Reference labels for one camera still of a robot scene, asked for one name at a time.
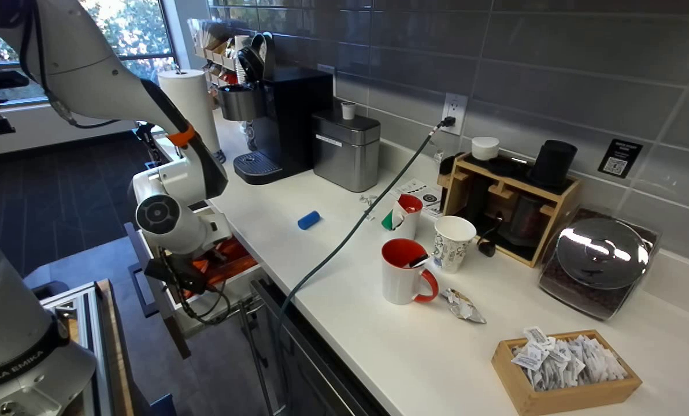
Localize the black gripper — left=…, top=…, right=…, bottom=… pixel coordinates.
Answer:
left=142, top=254, right=216, bottom=306

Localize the white drawer dark wood front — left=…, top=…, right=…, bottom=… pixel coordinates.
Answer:
left=123, top=219, right=264, bottom=360

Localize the orange packets stack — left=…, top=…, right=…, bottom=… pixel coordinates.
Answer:
left=190, top=235, right=260, bottom=287

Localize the small blue block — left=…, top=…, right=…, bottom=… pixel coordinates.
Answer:
left=296, top=209, right=324, bottom=234

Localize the dark lower cabinet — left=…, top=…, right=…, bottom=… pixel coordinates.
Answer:
left=243, top=274, right=393, bottom=416

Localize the white paper towel roll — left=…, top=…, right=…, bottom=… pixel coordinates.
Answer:
left=156, top=67, right=222, bottom=157

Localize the black Keurig coffee machine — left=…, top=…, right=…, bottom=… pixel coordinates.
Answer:
left=216, top=66, right=335, bottom=185

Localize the stainless steel box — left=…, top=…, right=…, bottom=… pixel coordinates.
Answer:
left=312, top=114, right=384, bottom=195

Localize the white mug red inside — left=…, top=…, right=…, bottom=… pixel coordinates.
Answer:
left=379, top=235, right=442, bottom=308

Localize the background snack shelf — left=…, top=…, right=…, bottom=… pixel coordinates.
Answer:
left=196, top=18, right=274, bottom=89

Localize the small red green white mug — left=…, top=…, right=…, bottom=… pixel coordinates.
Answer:
left=379, top=193, right=426, bottom=241

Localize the white patterned mug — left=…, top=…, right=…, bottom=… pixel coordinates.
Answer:
left=430, top=216, right=479, bottom=274

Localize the metal utensil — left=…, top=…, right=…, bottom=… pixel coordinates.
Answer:
left=437, top=287, right=488, bottom=327

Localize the small white cup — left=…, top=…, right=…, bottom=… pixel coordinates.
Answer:
left=470, top=134, right=502, bottom=164

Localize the wooden organizer rack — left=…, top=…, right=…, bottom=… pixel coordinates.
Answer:
left=438, top=152, right=582, bottom=268

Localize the black canister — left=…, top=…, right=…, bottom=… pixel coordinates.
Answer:
left=530, top=138, right=580, bottom=195

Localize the wooden packet box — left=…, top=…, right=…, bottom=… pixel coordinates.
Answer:
left=490, top=328, right=645, bottom=416

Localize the white sugar packets pile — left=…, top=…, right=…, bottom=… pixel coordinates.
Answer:
left=511, top=327, right=628, bottom=393

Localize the black drawer handle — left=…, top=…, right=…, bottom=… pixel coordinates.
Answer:
left=125, top=262, right=161, bottom=320

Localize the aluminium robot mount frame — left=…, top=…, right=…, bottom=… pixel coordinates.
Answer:
left=39, top=278, right=133, bottom=416

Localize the black power cable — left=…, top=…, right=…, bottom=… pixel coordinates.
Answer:
left=271, top=114, right=458, bottom=334

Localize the white wall outlet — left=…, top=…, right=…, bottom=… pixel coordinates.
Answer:
left=438, top=93, right=470, bottom=134

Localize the black wall label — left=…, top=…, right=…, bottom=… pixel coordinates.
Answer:
left=597, top=137, right=645, bottom=181

